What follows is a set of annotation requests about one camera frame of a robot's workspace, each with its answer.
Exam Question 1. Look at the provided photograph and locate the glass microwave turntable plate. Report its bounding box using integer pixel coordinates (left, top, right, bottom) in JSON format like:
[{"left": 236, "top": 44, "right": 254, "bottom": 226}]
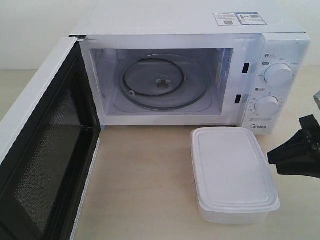
[{"left": 118, "top": 54, "right": 209, "bottom": 111}]

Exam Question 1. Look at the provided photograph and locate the white lidded plastic container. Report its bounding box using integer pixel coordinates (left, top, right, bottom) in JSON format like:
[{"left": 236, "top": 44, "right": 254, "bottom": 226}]
[{"left": 190, "top": 127, "right": 281, "bottom": 225}]

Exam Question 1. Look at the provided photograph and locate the white Midea microwave oven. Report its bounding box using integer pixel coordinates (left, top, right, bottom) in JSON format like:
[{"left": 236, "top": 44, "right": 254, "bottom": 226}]
[{"left": 70, "top": 0, "right": 311, "bottom": 135}]

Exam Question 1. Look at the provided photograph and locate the white plastic control knob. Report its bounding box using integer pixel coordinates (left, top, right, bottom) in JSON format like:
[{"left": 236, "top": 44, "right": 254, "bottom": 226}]
[
  {"left": 264, "top": 63, "right": 294, "bottom": 88},
  {"left": 254, "top": 96, "right": 280, "bottom": 117}
]

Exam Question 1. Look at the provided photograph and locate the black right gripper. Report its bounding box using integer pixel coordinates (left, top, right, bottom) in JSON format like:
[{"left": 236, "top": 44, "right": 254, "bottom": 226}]
[{"left": 267, "top": 114, "right": 320, "bottom": 179}]

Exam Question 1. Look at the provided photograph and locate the white microwave door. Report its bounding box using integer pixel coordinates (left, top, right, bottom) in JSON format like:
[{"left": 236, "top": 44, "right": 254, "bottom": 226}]
[{"left": 0, "top": 37, "right": 101, "bottom": 240}]

